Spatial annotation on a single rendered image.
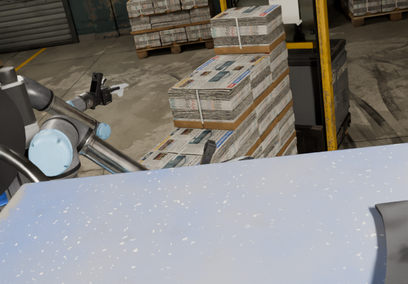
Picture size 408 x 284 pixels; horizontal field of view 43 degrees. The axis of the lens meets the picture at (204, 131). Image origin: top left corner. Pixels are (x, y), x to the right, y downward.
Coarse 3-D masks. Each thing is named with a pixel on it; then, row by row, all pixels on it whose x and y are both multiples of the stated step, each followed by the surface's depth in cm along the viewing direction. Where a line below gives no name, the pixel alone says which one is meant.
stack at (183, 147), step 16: (272, 96) 321; (256, 112) 301; (272, 112) 322; (176, 128) 294; (192, 128) 289; (240, 128) 282; (256, 128) 302; (160, 144) 277; (176, 144) 273; (192, 144) 270; (224, 144) 265; (240, 144) 284; (272, 144) 326; (144, 160) 262; (160, 160) 259; (176, 160) 256; (192, 160) 253; (224, 160) 268
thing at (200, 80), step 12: (204, 72) 299; (216, 72) 295; (228, 72) 292; (240, 72) 288; (252, 72) 287; (180, 84) 286; (192, 84) 283; (204, 84) 280; (216, 84) 276; (228, 84) 272
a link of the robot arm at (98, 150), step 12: (72, 120) 154; (84, 132) 157; (84, 144) 157; (96, 144) 159; (108, 144) 162; (84, 156) 160; (96, 156) 159; (108, 156) 160; (120, 156) 162; (108, 168) 161; (120, 168) 161; (132, 168) 163; (144, 168) 166
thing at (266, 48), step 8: (280, 40) 327; (216, 48) 328; (224, 48) 326; (232, 48) 323; (248, 48) 318; (256, 48) 316; (264, 48) 313; (272, 48) 316; (288, 72) 343; (280, 80) 331; (288, 104) 346; (288, 144) 350
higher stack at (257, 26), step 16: (224, 16) 322; (240, 16) 315; (256, 16) 307; (272, 16) 314; (224, 32) 322; (240, 32) 316; (256, 32) 311; (272, 32) 316; (240, 48) 321; (272, 64) 316; (288, 80) 345; (288, 96) 345; (288, 112) 348; (288, 128) 348
